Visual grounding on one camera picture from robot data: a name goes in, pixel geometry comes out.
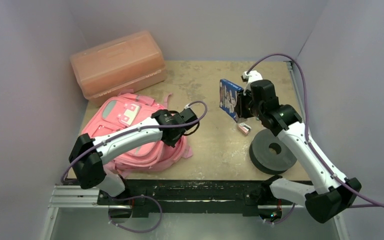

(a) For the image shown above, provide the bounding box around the blue comic book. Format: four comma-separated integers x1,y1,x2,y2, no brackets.
219,79,244,123

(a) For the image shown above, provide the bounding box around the pink student backpack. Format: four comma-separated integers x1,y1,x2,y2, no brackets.
81,93,193,178

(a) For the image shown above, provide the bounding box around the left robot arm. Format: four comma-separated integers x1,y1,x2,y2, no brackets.
68,108,200,205

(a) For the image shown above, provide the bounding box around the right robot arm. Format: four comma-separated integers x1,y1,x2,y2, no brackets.
235,79,362,224

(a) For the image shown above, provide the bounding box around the pink white stapler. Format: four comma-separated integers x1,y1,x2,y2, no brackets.
237,122,252,136

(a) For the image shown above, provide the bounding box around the dark grey tape roll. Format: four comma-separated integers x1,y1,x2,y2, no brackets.
248,129,297,175

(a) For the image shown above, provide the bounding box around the orange translucent plastic box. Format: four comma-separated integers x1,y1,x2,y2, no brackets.
70,30,167,106

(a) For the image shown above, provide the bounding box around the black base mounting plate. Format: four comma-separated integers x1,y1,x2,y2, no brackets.
97,179,291,222

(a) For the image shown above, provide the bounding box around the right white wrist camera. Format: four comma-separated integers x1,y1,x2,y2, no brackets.
241,70,263,95

